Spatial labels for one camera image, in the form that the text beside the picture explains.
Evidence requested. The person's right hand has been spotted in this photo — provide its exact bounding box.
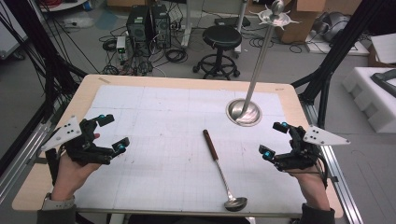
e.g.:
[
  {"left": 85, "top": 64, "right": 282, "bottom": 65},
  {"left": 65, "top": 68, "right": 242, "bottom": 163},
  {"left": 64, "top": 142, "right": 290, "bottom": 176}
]
[{"left": 287, "top": 167, "right": 332, "bottom": 212}]

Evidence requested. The black round stool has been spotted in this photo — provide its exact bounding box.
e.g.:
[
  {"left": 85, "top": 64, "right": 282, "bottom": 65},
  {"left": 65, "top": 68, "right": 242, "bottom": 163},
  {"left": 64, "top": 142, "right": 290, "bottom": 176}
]
[{"left": 192, "top": 24, "right": 244, "bottom": 81}]

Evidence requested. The silver metal stand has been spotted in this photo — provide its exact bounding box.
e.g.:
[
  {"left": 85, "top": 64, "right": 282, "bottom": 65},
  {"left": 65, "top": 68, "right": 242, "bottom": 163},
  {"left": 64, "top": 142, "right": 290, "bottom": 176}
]
[{"left": 225, "top": 0, "right": 301, "bottom": 128}]

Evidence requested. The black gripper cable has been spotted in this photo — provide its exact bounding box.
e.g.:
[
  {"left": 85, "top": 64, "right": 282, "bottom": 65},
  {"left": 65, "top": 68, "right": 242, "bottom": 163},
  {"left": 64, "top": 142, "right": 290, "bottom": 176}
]
[{"left": 316, "top": 153, "right": 331, "bottom": 189}]

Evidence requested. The white metal post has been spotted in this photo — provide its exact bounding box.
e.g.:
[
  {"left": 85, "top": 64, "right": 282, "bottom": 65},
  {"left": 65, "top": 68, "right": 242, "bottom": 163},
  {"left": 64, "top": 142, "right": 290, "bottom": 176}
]
[
  {"left": 233, "top": 0, "right": 248, "bottom": 54},
  {"left": 181, "top": 0, "right": 192, "bottom": 49}
]

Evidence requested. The small white electronic box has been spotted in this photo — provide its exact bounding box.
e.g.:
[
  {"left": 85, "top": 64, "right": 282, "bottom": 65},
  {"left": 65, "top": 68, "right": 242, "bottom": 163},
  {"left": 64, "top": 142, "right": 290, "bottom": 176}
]
[{"left": 115, "top": 35, "right": 128, "bottom": 63}]

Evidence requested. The dark curved object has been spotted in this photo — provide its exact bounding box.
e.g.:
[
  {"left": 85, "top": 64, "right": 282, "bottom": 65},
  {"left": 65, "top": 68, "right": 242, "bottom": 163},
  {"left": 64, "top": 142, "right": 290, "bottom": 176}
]
[{"left": 369, "top": 68, "right": 396, "bottom": 99}]

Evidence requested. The white foam block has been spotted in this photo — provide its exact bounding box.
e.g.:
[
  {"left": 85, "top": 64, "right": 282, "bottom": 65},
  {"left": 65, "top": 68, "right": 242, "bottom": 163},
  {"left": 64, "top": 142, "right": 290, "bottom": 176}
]
[{"left": 341, "top": 66, "right": 396, "bottom": 134}]

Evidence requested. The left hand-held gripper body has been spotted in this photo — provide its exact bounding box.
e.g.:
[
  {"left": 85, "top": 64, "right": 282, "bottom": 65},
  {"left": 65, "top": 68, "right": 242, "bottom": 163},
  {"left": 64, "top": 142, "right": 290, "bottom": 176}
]
[{"left": 40, "top": 115, "right": 115, "bottom": 185}]

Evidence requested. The white flat board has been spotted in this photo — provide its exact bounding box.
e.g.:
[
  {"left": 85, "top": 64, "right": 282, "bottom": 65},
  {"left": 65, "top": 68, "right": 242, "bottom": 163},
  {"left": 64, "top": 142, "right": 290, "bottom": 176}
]
[{"left": 370, "top": 33, "right": 396, "bottom": 65}]

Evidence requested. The grey wristwatch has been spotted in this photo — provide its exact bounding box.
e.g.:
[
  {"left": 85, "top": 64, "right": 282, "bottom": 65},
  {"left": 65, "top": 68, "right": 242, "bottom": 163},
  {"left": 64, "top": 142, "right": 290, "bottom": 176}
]
[{"left": 41, "top": 192, "right": 77, "bottom": 212}]

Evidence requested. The grey rounded device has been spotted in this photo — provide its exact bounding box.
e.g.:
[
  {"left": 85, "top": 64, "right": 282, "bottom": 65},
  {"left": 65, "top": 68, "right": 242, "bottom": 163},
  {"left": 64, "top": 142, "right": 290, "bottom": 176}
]
[{"left": 314, "top": 11, "right": 352, "bottom": 43}]

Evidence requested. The black metal frame strut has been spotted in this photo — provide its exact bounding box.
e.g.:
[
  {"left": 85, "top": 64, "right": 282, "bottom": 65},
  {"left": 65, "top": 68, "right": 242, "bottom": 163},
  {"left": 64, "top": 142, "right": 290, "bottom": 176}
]
[
  {"left": 0, "top": 0, "right": 89, "bottom": 171},
  {"left": 290, "top": 0, "right": 396, "bottom": 129}
]

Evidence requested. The aluminium rail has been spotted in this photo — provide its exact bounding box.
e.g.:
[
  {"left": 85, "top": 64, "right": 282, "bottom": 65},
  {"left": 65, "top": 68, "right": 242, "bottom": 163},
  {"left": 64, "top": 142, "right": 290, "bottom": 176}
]
[
  {"left": 0, "top": 120, "right": 53, "bottom": 204},
  {"left": 299, "top": 100, "right": 364, "bottom": 224}
]

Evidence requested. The person's left hand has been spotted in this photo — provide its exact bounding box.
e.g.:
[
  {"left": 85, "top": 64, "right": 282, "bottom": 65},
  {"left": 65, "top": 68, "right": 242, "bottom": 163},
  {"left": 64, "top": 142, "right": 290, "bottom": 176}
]
[{"left": 50, "top": 133, "right": 103, "bottom": 202}]

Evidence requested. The coiled black cable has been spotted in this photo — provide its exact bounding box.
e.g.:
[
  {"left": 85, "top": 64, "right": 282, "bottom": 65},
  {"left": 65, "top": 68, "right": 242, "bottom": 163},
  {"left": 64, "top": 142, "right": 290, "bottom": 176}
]
[
  {"left": 102, "top": 38, "right": 118, "bottom": 53},
  {"left": 164, "top": 48, "right": 189, "bottom": 64}
]

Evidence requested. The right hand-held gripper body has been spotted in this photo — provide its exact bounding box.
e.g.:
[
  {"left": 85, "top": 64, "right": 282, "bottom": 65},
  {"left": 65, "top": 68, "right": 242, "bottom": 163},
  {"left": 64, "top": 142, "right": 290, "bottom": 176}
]
[{"left": 273, "top": 124, "right": 351, "bottom": 173}]

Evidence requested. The metal ladle with brown handle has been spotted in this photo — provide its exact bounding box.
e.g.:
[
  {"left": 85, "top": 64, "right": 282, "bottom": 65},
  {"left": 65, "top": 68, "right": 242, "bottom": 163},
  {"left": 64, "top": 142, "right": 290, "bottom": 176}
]
[{"left": 203, "top": 129, "right": 248, "bottom": 213}]

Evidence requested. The black computer tower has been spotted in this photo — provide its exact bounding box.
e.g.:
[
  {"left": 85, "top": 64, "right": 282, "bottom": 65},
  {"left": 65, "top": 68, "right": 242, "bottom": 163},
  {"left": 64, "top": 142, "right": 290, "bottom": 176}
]
[
  {"left": 125, "top": 5, "right": 154, "bottom": 58},
  {"left": 150, "top": 4, "right": 173, "bottom": 49}
]

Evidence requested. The white grid mat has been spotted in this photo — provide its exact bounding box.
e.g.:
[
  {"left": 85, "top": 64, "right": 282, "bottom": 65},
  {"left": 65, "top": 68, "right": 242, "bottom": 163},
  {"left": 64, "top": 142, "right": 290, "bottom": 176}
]
[{"left": 74, "top": 84, "right": 308, "bottom": 217}]

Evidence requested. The brown cardboard box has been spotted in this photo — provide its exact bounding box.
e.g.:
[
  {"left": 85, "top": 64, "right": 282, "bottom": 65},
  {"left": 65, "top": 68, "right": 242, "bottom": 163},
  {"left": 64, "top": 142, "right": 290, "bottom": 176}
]
[{"left": 275, "top": 0, "right": 363, "bottom": 45}]

